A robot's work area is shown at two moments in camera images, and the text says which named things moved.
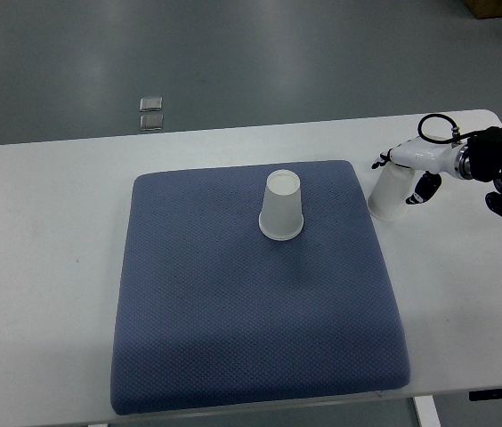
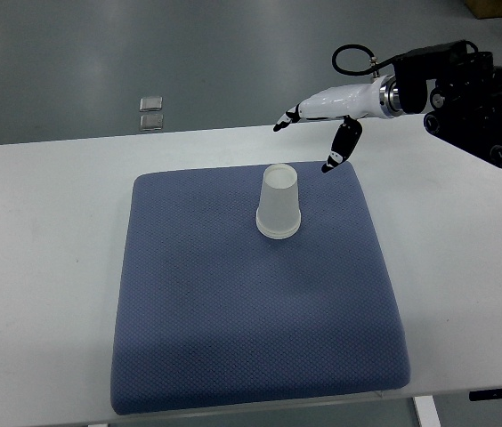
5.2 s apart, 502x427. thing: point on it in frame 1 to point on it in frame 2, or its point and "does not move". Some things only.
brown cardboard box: x=482 y=9 does not move
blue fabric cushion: x=213 y=315 does not move
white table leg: x=427 y=411 does not move
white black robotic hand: x=435 y=157 to x=381 y=98
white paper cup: x=392 y=192 to x=279 y=214
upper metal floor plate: x=150 y=104 does not move
